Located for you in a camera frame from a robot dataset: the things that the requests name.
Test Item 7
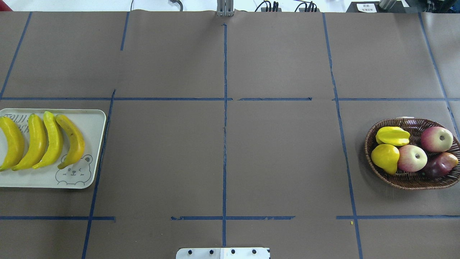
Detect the aluminium frame post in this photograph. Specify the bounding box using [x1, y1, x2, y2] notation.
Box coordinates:
[216, 0, 235, 17]

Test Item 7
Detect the brown wicker basket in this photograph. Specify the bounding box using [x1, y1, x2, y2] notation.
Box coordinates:
[363, 117, 460, 190]

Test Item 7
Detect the red apple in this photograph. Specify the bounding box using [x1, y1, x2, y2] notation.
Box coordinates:
[397, 145, 428, 172]
[420, 126, 454, 153]

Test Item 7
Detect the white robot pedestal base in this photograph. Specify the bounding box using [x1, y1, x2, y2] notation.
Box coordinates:
[176, 247, 271, 259]

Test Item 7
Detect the yellow banana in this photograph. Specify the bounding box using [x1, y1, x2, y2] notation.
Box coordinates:
[32, 111, 64, 169]
[0, 117, 25, 172]
[56, 114, 86, 169]
[12, 114, 47, 171]

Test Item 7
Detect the yellow starfruit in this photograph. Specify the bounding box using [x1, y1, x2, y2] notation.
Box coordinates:
[375, 126, 410, 146]

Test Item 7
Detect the yellow lemon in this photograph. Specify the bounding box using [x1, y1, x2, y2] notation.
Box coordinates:
[371, 143, 400, 175]

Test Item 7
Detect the orange mango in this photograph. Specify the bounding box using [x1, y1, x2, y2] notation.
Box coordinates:
[421, 152, 459, 179]

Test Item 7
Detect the white rectangular plate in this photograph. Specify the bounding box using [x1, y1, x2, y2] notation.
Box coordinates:
[0, 109, 106, 189]

